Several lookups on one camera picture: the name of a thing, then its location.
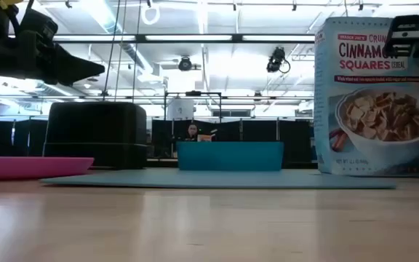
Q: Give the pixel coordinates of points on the black aluminium rig frame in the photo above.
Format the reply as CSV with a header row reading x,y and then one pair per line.
x,y
140,38

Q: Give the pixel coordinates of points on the black background metal frame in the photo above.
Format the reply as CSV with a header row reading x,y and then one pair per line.
x,y
193,93

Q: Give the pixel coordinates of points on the black ceiling spotlight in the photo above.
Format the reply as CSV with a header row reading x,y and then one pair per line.
x,y
275,60
185,64

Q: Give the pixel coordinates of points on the blue-grey placemat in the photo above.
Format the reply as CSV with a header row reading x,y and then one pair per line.
x,y
213,179

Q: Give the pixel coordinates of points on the pink plastic plate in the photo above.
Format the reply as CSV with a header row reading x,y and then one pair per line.
x,y
31,167

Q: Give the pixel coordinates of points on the white cylindrical tank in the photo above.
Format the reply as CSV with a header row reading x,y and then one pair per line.
x,y
180,109

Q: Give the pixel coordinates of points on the light blue cinnamon cereal box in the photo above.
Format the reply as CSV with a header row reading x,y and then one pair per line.
x,y
362,120

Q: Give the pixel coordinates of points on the small orange box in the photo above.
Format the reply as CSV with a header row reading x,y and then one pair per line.
x,y
206,138

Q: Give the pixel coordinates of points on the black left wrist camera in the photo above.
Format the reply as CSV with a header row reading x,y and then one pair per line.
x,y
40,27

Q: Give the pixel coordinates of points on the blue plastic tray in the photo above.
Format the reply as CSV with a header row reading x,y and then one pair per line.
x,y
231,156

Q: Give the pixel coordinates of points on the yellow tape tag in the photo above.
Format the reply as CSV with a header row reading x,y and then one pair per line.
x,y
9,3

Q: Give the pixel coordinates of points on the person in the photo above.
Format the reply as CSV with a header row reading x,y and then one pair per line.
x,y
192,131

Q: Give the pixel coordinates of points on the black toaster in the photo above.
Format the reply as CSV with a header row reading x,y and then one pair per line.
x,y
96,131

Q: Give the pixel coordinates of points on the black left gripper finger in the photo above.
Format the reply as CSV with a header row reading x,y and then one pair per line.
x,y
78,69

